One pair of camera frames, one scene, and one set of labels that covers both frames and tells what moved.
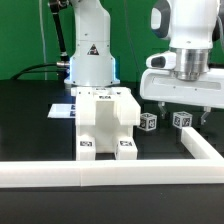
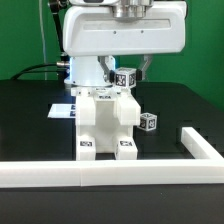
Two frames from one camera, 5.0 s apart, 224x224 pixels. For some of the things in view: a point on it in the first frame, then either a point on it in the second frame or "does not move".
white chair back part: x=86 y=98 does not move
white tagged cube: x=126 y=148 does not move
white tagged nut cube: x=182 y=119 -> x=125 y=77
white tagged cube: x=85 y=148 does not move
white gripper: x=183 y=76 -> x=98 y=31
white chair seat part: x=107 y=127 does not move
